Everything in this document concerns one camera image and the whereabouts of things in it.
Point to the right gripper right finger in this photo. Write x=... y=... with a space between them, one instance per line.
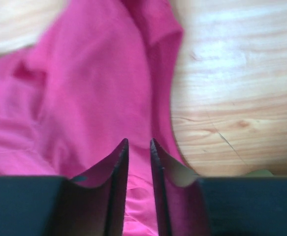
x=190 y=205

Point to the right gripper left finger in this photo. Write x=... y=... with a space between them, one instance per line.
x=90 y=204

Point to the pink t-shirt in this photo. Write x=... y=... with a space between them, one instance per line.
x=100 y=74

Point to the olive green plastic bin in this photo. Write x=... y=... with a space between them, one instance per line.
x=259 y=173

